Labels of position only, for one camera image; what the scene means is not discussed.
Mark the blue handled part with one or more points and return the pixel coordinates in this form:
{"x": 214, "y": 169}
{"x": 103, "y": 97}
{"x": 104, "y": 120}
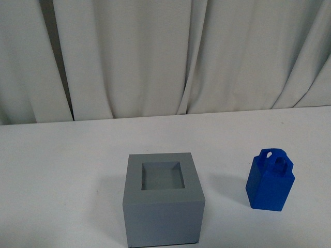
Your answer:
{"x": 270, "y": 180}

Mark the gray cube base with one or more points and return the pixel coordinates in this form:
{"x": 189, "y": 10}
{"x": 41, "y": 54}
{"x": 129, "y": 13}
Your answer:
{"x": 163, "y": 201}

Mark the white curtain backdrop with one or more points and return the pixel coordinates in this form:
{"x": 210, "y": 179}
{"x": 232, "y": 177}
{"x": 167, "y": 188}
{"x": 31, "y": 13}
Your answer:
{"x": 86, "y": 60}

